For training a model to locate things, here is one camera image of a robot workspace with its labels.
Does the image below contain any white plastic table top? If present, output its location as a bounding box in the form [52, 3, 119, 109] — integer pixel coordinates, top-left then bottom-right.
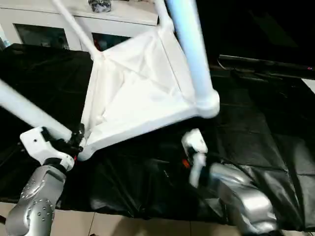
[78, 23, 221, 162]

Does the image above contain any black plastic mat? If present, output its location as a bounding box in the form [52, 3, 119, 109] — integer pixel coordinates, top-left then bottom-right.
[0, 43, 315, 232]

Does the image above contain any white cabinet with glass doors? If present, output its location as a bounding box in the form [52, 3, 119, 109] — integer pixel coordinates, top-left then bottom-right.
[0, 0, 159, 54]

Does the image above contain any black metal rod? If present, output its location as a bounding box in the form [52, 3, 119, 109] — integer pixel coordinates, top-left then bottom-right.
[218, 54, 315, 80]

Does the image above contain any black bundle on cabinet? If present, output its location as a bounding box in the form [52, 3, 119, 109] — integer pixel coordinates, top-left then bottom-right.
[88, 0, 113, 12]

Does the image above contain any white flat panel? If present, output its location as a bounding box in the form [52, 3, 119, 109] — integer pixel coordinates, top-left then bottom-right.
[302, 78, 315, 93]

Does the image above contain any black backdrop cloth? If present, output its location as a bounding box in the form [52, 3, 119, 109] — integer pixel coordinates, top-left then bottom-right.
[157, 0, 315, 74]

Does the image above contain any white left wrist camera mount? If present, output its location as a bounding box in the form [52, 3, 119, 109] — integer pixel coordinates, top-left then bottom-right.
[19, 126, 76, 172]

